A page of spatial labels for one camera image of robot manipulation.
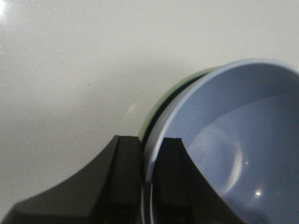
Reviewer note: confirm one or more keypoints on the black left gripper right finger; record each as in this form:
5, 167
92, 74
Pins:
180, 194

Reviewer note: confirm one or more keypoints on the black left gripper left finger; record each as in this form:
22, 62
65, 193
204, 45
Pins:
106, 191

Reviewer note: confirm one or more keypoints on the green bowl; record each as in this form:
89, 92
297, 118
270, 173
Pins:
165, 100

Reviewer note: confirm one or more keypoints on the blue bowl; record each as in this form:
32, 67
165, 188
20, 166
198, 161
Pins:
240, 126

